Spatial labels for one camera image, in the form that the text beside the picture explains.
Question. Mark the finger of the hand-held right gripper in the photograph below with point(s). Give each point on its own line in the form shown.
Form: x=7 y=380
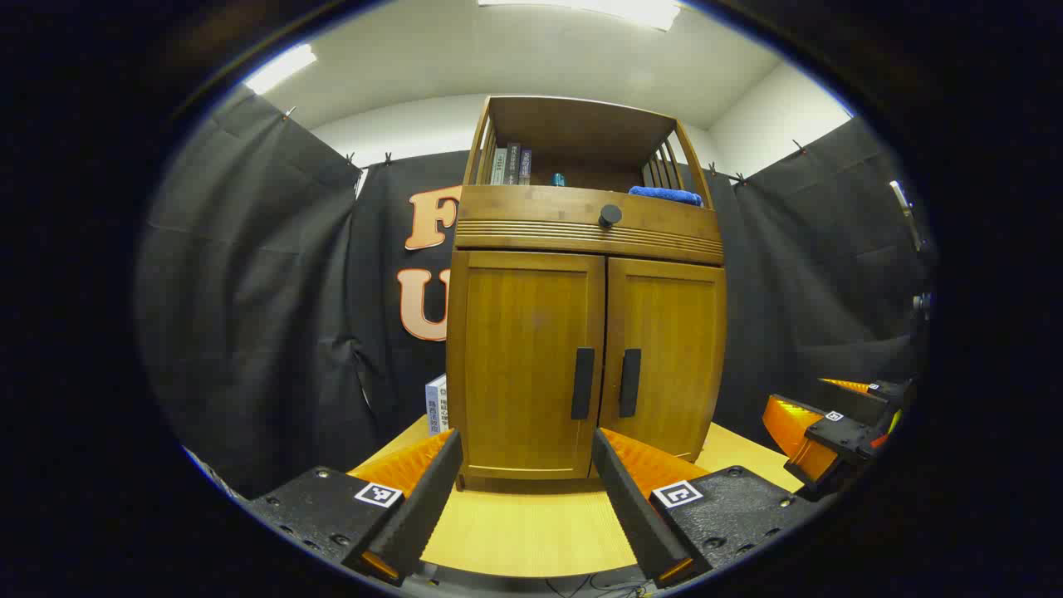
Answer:
x=864 y=400
x=843 y=436

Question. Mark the blue towel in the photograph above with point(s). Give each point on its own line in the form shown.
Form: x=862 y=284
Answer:
x=664 y=196

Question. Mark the wooden drawer with black knob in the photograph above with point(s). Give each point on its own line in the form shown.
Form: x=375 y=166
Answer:
x=531 y=208

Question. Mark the white and blue book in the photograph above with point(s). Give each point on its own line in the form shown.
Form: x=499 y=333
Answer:
x=438 y=407

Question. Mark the purple book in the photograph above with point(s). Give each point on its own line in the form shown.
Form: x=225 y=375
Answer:
x=525 y=168

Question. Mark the black backdrop cloth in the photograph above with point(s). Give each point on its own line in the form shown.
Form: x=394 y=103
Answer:
x=249 y=291

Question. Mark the dark grey book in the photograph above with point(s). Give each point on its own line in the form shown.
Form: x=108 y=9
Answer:
x=512 y=164

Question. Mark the wooden double-door shoe cabinet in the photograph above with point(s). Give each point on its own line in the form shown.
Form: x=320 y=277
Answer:
x=581 y=124

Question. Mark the wooden shoe cabinet door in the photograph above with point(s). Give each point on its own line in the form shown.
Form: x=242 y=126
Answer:
x=673 y=349
x=515 y=357

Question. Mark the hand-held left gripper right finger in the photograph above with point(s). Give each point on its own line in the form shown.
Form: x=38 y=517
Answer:
x=631 y=515

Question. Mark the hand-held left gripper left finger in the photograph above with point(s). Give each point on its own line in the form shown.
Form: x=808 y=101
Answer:
x=428 y=507

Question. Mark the black camera stand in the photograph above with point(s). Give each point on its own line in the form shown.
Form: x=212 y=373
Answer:
x=903 y=208

